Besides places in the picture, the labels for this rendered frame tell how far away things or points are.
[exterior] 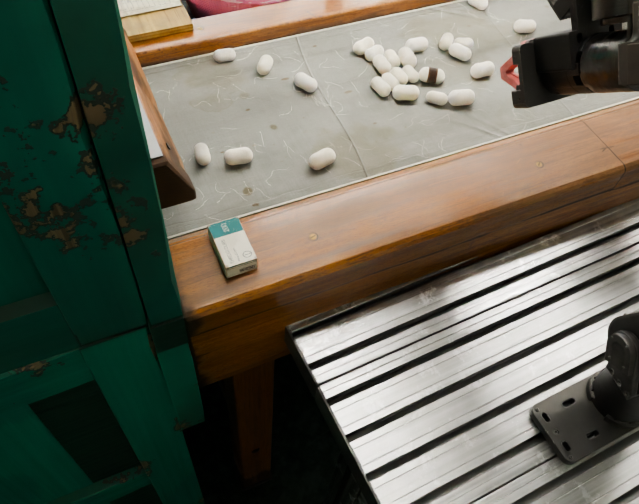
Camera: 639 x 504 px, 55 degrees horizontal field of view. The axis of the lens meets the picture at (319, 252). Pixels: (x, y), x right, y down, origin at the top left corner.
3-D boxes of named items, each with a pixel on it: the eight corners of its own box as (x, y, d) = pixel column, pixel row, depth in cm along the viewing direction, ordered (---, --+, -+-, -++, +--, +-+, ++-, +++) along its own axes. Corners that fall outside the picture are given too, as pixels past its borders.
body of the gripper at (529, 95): (507, 46, 65) (557, 38, 58) (583, 28, 68) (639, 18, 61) (514, 108, 67) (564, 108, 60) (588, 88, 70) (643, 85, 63)
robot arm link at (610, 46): (570, 24, 59) (628, 13, 53) (615, 17, 61) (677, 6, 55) (572, 97, 61) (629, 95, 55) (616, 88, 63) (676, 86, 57)
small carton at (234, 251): (257, 268, 66) (257, 258, 64) (226, 279, 65) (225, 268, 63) (238, 227, 69) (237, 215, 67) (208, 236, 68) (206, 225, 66)
